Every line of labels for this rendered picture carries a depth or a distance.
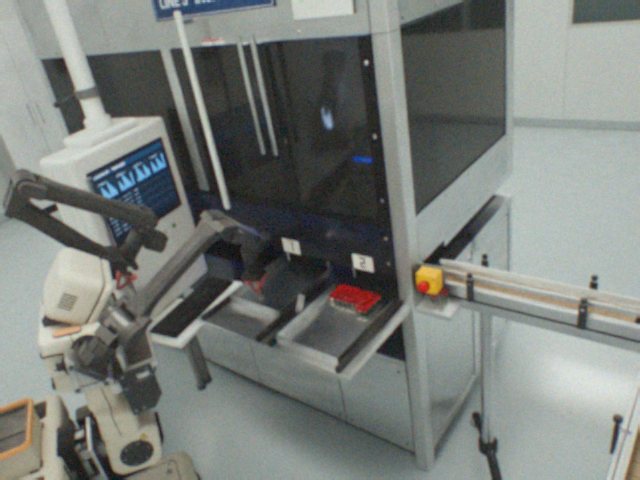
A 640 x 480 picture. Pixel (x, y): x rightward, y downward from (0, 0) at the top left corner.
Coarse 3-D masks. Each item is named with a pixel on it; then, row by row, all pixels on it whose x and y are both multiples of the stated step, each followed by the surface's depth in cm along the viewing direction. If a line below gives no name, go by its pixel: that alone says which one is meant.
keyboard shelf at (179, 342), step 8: (232, 288) 232; (224, 296) 227; (176, 304) 229; (160, 312) 225; (192, 328) 210; (200, 328) 212; (152, 336) 210; (160, 336) 209; (184, 336) 206; (192, 336) 208; (168, 344) 205; (176, 344) 203; (184, 344) 204
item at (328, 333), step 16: (320, 304) 197; (304, 320) 189; (320, 320) 188; (336, 320) 186; (352, 320) 185; (288, 336) 183; (304, 336) 181; (320, 336) 180; (336, 336) 179; (352, 336) 177; (304, 352) 174; (320, 352) 168; (336, 352) 171
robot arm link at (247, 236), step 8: (240, 224) 165; (232, 232) 151; (240, 232) 152; (248, 232) 170; (256, 232) 186; (232, 240) 151; (240, 240) 157; (248, 240) 176; (256, 240) 183; (264, 240) 190; (256, 248) 188
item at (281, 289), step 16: (272, 272) 223; (288, 272) 221; (304, 272) 219; (320, 272) 217; (240, 288) 211; (272, 288) 212; (288, 288) 210; (304, 288) 202; (240, 304) 205; (256, 304) 198; (272, 304) 202; (288, 304) 195
